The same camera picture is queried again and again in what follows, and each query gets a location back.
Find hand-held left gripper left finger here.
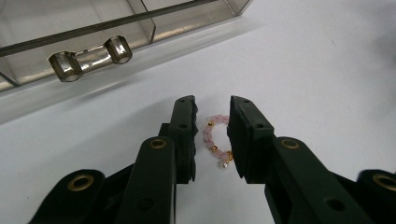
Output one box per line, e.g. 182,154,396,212
158,94,199,185

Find smoky clear plastic drawer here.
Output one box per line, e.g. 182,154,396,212
0,0,254,92

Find pink bead bracelet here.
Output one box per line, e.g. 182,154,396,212
203,114,234,170

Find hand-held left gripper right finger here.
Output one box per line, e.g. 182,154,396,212
227,95,276,185

